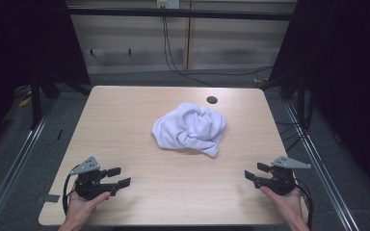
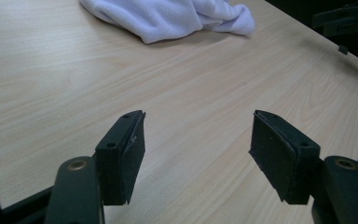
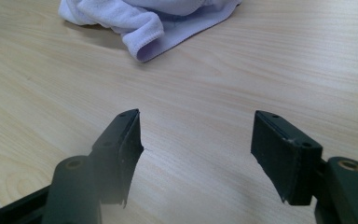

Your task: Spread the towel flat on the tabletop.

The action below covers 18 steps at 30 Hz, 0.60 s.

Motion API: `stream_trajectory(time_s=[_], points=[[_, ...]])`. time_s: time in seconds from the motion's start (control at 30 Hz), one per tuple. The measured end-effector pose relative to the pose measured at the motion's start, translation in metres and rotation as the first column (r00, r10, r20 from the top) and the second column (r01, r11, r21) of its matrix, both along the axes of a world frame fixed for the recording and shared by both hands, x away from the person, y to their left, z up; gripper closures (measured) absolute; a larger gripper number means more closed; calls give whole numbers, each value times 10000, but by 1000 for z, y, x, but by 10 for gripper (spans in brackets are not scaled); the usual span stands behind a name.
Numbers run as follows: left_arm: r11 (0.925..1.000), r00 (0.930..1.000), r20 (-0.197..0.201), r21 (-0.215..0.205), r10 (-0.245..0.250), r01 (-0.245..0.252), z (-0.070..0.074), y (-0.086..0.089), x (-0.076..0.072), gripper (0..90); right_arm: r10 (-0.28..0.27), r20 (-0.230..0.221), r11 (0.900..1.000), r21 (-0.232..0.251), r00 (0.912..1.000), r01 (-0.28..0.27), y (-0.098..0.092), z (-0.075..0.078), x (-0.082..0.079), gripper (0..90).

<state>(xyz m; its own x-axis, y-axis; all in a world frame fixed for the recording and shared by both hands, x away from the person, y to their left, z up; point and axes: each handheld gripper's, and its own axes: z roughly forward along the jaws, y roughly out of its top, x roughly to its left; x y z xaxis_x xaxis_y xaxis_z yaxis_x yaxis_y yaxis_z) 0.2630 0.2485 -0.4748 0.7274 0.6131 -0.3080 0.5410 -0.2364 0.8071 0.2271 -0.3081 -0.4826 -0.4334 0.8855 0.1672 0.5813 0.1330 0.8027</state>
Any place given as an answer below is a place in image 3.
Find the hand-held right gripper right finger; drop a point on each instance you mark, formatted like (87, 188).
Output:
(282, 158)

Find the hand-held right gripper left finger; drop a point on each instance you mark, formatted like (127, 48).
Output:
(122, 146)

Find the white patterned towel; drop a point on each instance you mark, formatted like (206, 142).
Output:
(143, 18)

